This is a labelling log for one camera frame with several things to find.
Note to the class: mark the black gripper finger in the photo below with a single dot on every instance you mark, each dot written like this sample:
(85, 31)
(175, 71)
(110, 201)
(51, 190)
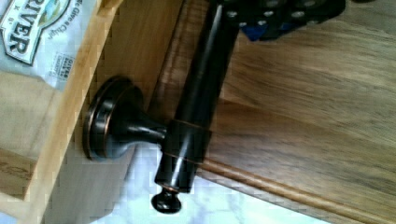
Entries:
(264, 20)

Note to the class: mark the bamboo wooden drawer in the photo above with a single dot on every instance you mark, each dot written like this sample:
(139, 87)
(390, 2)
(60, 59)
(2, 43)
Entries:
(45, 176)

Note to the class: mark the white chips bag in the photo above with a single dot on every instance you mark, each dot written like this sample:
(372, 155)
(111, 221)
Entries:
(41, 38)

